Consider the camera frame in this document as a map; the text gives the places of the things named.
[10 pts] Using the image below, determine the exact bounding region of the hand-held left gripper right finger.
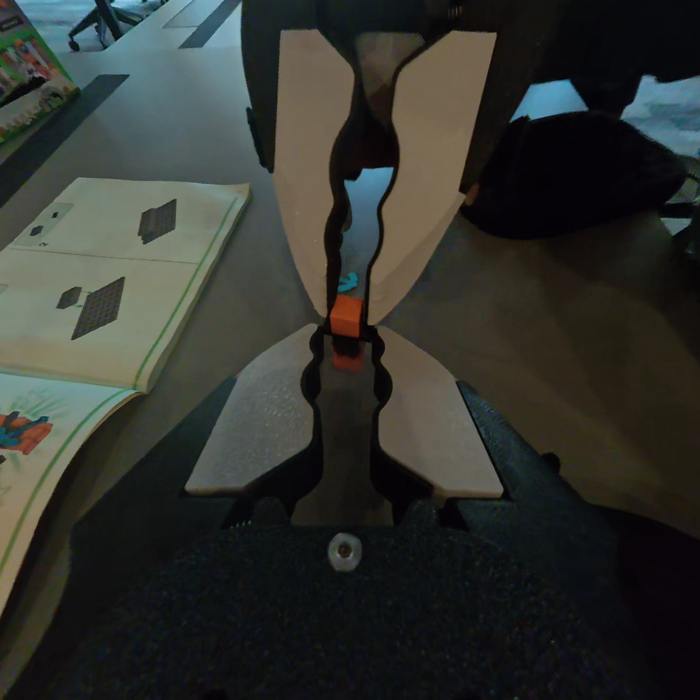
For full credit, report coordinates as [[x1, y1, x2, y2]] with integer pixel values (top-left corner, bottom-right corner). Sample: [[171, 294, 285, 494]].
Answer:
[[372, 325, 506, 502]]

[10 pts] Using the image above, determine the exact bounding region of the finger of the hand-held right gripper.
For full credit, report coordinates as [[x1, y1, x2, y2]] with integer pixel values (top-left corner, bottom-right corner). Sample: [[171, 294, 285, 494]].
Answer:
[[363, 30, 498, 329], [273, 30, 359, 321]]

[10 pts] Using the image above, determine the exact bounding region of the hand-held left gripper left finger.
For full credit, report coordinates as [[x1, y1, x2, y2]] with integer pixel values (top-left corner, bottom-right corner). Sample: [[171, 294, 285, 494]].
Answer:
[[184, 325, 327, 498]]

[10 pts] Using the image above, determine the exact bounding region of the orange pumpkin face brick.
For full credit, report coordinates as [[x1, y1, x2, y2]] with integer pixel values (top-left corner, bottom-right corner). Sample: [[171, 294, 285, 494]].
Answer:
[[330, 296, 368, 340]]

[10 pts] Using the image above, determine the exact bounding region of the white instruction booklet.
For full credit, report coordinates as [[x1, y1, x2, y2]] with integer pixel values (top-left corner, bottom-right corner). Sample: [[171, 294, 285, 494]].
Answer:
[[0, 178, 251, 619]]

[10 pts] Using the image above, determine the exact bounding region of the green toy brick box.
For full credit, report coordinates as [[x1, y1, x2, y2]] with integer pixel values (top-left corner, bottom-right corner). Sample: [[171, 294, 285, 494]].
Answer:
[[0, 0, 82, 146]]

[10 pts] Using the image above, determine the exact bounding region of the black chair armrest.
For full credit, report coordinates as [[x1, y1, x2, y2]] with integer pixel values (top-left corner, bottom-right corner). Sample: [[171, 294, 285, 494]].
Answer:
[[460, 110, 688, 241]]

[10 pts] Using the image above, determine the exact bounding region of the black office chair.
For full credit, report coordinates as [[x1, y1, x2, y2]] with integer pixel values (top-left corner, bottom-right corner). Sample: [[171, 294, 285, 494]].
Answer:
[[66, 0, 165, 52]]

